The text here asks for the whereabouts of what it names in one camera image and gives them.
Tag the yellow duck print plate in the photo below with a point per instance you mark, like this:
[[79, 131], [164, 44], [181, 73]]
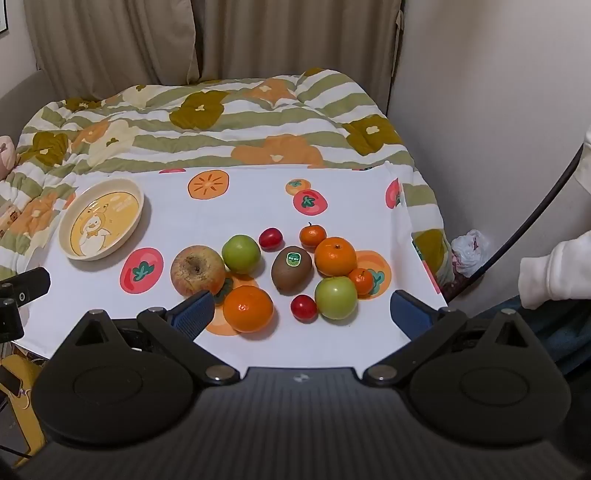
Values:
[[101, 217]]

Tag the grey headboard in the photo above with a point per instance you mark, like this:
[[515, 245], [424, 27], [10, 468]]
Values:
[[18, 101]]

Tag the yellow stool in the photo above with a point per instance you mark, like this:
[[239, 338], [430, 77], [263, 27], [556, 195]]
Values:
[[25, 415]]

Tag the wall picture frame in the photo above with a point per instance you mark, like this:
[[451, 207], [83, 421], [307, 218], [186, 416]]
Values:
[[2, 16]]

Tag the beige snack packet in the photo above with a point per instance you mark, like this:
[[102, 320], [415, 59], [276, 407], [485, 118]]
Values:
[[9, 217]]

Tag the red cherry tomato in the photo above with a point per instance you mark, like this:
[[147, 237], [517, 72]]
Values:
[[304, 308], [270, 239]]

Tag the large orange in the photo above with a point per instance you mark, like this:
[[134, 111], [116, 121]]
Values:
[[248, 308], [335, 256]]

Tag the person's leg in jeans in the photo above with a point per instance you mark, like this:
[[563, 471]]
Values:
[[554, 332]]

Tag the pink plush toy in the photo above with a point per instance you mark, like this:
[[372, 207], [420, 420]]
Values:
[[7, 157]]

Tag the floral striped quilt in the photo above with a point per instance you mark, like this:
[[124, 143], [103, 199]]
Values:
[[258, 120]]

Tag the white fruit print cloth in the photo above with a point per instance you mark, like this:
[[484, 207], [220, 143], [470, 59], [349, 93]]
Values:
[[258, 203]]

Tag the red apple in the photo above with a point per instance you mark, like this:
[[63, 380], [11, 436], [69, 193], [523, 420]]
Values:
[[196, 270]]

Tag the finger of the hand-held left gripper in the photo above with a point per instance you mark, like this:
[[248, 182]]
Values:
[[10, 321], [27, 284]]

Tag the brown kiwi with sticker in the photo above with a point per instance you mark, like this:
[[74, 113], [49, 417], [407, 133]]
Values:
[[291, 270]]

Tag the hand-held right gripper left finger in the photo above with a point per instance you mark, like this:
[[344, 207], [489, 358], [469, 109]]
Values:
[[191, 314]]

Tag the white plastic bag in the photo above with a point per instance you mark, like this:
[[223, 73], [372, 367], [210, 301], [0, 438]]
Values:
[[471, 251]]

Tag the small tangerine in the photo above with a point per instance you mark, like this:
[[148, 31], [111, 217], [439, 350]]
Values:
[[313, 236], [362, 282]]

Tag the beige curtain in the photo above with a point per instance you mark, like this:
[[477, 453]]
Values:
[[295, 37], [111, 41]]

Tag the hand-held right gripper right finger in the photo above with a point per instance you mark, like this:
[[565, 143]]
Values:
[[407, 314]]

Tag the green apple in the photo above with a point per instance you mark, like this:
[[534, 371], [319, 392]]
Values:
[[241, 254], [336, 297]]

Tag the person's right forearm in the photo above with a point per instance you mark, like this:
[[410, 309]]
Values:
[[558, 272]]

